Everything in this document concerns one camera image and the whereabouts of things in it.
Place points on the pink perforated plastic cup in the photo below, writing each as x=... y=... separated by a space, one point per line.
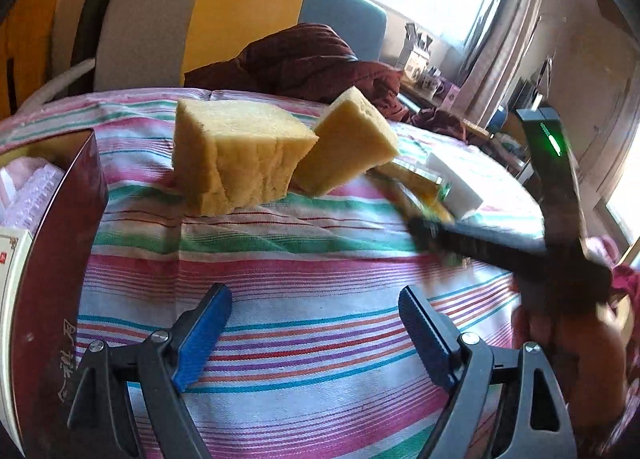
x=42 y=194

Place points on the printed white mug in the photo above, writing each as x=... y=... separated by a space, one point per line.
x=433 y=86

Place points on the shiny green small box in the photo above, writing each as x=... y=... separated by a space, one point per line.
x=415 y=184

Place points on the white box with sachets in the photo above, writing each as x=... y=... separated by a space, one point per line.
x=416 y=59

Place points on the maroon blanket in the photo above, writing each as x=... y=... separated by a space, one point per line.
x=310 y=59

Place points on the white floral patterned box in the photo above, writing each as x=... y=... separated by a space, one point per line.
x=12 y=254

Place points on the dark red box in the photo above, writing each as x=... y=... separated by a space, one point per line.
x=55 y=289

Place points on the wooden desk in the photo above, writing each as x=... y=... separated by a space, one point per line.
x=470 y=126

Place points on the white curved tube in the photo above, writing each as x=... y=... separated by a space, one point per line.
x=55 y=84

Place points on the side window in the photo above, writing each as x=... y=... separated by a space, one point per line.
x=625 y=199

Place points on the purple box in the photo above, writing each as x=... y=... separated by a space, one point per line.
x=452 y=95

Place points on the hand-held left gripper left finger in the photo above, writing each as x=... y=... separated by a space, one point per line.
x=200 y=334

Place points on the pink towel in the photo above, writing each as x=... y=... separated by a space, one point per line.
x=15 y=171

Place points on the large yellow sponge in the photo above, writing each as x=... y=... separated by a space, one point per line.
x=235 y=154

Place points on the maroon cloth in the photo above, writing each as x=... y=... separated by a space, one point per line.
x=440 y=123

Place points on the pink striped curtain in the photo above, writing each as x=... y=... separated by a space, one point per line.
x=505 y=29

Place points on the grey yellow blue headboard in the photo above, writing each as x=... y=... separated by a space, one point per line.
x=160 y=24

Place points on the small yellow sponge with holes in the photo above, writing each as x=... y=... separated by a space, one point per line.
x=345 y=144

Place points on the striped bed sheet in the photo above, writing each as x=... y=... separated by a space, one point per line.
x=310 y=329

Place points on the white-topped cardboard box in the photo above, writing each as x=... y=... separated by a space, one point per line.
x=455 y=179

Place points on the orange wooden wardrobe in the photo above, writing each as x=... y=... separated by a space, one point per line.
x=30 y=29

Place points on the person's right hand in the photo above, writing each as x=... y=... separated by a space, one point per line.
x=590 y=364

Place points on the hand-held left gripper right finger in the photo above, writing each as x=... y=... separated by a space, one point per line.
x=425 y=339

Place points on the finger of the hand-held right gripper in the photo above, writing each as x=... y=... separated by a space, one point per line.
x=475 y=241

